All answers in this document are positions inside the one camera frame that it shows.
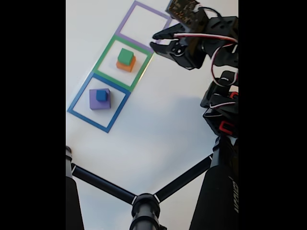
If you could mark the purple square block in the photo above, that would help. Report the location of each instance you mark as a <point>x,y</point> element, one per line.
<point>94,103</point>

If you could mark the green square frame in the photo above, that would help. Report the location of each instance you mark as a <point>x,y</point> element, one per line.
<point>102,60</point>

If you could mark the blue square frame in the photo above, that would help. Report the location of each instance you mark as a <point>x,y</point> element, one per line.
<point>96,122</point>

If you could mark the black camera tripod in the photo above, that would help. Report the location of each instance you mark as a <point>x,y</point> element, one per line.
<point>216,191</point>

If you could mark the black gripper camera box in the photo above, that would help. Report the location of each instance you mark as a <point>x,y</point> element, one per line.
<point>187,12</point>

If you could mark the orange square block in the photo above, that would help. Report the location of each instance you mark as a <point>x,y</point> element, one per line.
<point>126,67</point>

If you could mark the green square block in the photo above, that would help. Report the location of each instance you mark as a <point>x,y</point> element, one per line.
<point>125,56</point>

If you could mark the small blue cube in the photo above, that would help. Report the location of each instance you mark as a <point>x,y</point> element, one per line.
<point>101,95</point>

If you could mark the purple square frame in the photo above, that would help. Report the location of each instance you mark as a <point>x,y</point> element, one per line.
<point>124,19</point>

